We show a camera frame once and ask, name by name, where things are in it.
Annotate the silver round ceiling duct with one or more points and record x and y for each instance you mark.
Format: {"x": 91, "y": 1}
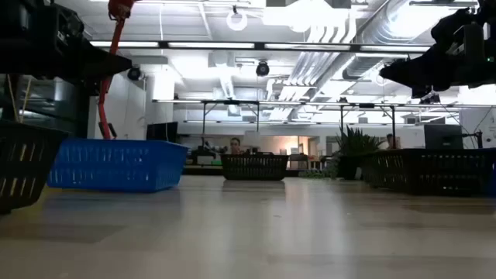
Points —
{"x": 383, "y": 27}

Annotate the black background station frame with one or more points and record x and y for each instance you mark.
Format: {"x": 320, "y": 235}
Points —
{"x": 393, "y": 124}
{"x": 204, "y": 124}

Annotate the black bar with light strips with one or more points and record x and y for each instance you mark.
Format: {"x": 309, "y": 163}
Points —
{"x": 259, "y": 46}

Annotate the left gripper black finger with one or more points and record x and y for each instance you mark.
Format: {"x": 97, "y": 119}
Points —
{"x": 104, "y": 62}

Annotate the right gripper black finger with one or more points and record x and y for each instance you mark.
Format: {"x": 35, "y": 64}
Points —
{"x": 418, "y": 71}

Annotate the green artificial plant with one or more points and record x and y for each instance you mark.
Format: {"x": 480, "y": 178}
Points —
{"x": 354, "y": 143}

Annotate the black metal rig frame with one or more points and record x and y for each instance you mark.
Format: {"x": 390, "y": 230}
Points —
{"x": 201, "y": 170}

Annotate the black computer monitor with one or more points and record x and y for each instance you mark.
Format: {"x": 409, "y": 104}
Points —
{"x": 443, "y": 136}
{"x": 162, "y": 131}

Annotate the black plastic basket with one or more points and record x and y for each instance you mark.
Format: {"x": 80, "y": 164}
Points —
{"x": 253, "y": 166}
{"x": 426, "y": 170}
{"x": 23, "y": 166}

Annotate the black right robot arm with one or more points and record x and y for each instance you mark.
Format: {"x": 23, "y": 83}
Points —
{"x": 453, "y": 19}

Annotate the person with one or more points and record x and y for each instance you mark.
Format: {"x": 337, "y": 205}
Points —
{"x": 389, "y": 140}
{"x": 235, "y": 146}

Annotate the blue plastic basket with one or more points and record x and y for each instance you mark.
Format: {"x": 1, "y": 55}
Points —
{"x": 116, "y": 166}
{"x": 491, "y": 178}

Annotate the black ceiling spotlight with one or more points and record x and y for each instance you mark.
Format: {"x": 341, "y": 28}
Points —
{"x": 262, "y": 69}
{"x": 134, "y": 73}

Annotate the red desk lamp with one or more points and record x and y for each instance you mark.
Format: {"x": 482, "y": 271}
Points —
{"x": 101, "y": 112}

